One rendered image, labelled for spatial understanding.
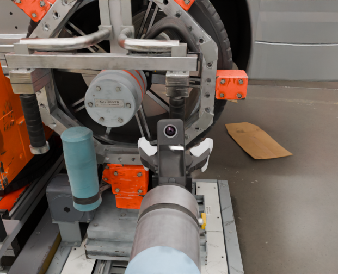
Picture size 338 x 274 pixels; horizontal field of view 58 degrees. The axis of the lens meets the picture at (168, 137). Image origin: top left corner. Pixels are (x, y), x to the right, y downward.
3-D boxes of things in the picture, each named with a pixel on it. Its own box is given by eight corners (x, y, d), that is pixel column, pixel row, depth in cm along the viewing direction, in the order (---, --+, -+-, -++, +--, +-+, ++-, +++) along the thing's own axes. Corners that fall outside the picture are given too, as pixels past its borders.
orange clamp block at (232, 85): (212, 91, 94) (241, 92, 94) (214, 100, 88) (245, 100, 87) (214, 69, 91) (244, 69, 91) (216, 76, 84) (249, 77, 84)
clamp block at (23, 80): (51, 82, 75) (47, 60, 72) (34, 94, 67) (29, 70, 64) (31, 81, 75) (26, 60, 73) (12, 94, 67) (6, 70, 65)
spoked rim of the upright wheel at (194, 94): (49, 65, 119) (148, 142, 132) (19, 83, 98) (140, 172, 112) (125, -49, 99) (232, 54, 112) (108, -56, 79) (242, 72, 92)
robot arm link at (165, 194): (134, 201, 42) (204, 203, 41) (139, 180, 46) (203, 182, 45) (139, 248, 46) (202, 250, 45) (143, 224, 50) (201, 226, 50)
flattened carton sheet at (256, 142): (254, 123, 263) (254, 120, 262) (292, 156, 216) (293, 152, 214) (222, 127, 257) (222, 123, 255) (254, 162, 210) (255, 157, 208)
